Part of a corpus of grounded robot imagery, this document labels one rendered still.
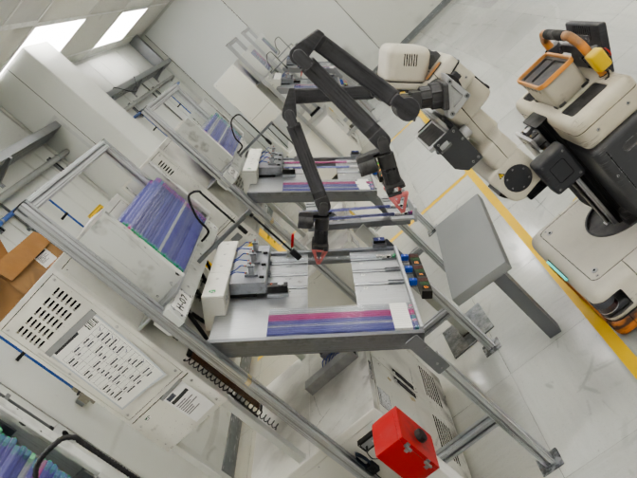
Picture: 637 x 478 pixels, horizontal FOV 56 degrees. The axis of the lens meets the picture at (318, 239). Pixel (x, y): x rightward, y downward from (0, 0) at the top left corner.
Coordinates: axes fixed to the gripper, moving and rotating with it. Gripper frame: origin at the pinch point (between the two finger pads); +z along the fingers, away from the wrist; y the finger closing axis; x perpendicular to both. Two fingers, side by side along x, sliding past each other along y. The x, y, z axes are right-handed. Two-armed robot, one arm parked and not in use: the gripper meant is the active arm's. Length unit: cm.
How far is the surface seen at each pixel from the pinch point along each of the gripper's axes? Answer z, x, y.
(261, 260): -2.7, -23.5, 8.7
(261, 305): 3.9, -21.5, 35.0
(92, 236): -25, -76, 50
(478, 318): 42, 86, -38
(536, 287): 18, 107, -27
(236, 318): 5, -30, 43
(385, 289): -2.3, 24.4, 27.6
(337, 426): 40, 9, 54
